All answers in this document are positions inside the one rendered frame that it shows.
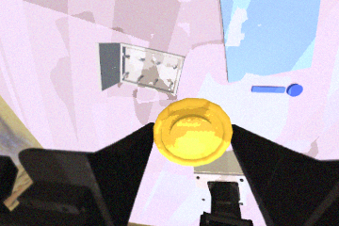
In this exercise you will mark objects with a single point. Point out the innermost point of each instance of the white dish rack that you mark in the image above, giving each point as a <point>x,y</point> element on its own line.
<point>138,66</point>

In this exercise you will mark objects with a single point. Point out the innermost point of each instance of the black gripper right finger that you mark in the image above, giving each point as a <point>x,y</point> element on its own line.
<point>290,188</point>

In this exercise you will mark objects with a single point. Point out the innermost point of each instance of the light blue flat mat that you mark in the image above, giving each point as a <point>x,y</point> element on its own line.
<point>265,37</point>

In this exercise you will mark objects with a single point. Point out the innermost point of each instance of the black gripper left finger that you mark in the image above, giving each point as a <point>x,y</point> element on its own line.
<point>114,173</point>

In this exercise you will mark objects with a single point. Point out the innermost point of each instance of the yellow plate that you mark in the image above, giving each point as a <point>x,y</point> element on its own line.
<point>192,131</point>

